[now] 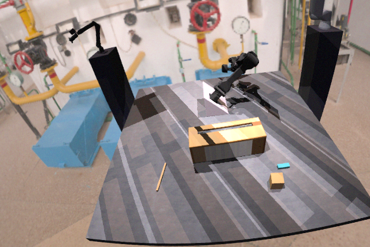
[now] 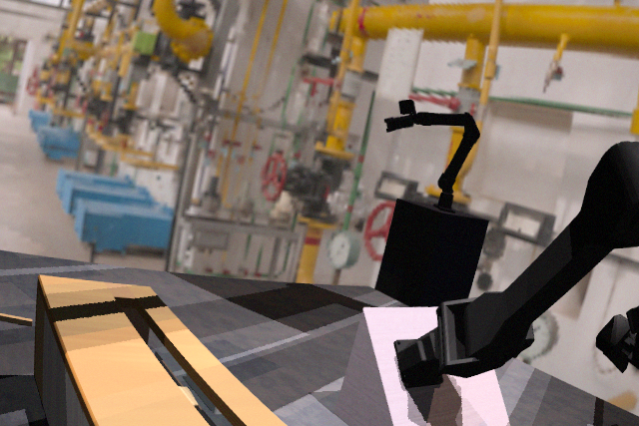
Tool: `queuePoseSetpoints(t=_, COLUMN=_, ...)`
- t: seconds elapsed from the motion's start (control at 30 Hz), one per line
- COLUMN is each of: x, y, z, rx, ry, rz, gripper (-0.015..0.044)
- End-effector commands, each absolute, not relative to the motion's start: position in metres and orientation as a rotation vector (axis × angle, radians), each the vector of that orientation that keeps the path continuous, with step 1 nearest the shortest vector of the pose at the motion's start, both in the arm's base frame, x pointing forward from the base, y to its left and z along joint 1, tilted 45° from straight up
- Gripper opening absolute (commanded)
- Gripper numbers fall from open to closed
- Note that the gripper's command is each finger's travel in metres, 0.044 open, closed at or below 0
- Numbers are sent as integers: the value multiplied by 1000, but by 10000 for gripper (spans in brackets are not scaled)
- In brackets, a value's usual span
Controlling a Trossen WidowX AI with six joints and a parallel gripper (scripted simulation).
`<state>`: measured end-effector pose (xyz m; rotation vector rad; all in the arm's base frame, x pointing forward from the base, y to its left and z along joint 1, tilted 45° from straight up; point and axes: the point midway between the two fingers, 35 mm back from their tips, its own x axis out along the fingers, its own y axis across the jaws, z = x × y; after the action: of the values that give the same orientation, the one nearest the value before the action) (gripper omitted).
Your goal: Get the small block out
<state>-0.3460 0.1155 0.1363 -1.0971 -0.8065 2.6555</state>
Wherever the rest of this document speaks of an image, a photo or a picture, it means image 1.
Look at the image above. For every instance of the light blue flat bar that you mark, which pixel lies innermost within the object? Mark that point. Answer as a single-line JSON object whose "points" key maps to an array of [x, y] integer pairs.
{"points": [[280, 166]]}

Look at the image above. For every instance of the orange cube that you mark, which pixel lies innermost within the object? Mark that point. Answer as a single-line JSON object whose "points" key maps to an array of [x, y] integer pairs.
{"points": [[276, 180]]}

